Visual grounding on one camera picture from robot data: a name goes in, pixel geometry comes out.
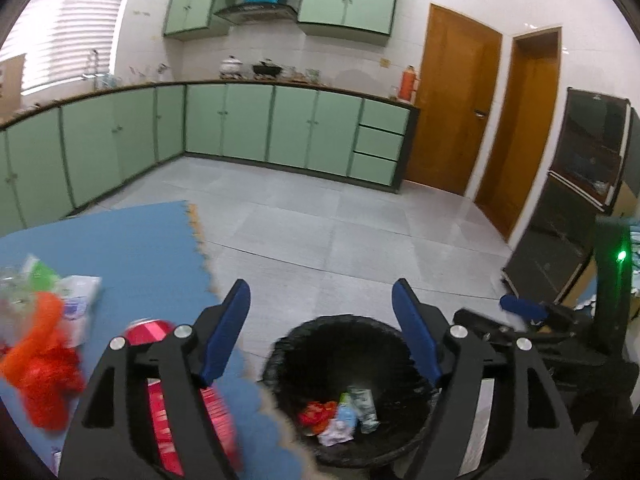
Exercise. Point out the red thermos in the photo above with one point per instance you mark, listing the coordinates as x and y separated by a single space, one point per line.
408 84

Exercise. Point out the green white wrapper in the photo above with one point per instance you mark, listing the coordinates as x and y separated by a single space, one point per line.
40 272

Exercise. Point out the blue tablecloth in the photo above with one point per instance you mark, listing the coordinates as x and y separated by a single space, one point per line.
125 250

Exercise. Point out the white pot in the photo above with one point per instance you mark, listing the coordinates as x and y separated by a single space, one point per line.
231 66

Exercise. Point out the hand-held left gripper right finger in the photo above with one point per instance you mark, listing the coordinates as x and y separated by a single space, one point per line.
417 330

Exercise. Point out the crushed red can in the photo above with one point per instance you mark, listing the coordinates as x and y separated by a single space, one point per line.
150 331

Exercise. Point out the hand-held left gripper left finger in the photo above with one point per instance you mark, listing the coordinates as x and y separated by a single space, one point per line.
225 330

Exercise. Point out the narrow orange foam net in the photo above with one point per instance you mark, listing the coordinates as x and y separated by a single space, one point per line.
45 320

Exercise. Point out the metal faucet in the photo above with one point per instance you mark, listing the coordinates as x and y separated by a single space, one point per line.
92 62

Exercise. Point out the dark glass cabinet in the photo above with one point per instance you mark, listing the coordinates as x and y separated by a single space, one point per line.
550 235

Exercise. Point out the green base cabinets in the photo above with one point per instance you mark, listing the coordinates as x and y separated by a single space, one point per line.
290 125

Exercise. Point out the clear plastic bottle red label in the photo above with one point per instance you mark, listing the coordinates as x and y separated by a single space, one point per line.
12 295

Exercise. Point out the white blue packet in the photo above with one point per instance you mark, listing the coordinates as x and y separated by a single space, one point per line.
337 430

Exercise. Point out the black trash bin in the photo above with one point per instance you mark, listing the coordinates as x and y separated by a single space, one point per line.
300 360

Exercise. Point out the brown board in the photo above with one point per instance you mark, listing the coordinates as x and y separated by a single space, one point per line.
11 85

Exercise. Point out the range hood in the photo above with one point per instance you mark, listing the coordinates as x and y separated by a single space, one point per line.
255 12

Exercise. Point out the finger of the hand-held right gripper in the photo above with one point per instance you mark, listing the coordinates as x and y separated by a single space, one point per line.
522 306
480 322

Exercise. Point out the green wall cabinets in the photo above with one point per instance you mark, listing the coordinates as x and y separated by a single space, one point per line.
350 0

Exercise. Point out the black wok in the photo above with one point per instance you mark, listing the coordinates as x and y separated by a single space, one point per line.
266 69

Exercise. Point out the white window blind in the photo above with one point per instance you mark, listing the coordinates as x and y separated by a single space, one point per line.
75 35

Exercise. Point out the wooden door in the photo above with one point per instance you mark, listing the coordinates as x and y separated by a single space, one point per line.
450 100
525 135

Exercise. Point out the large orange foam net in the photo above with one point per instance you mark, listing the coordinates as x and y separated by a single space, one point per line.
45 390

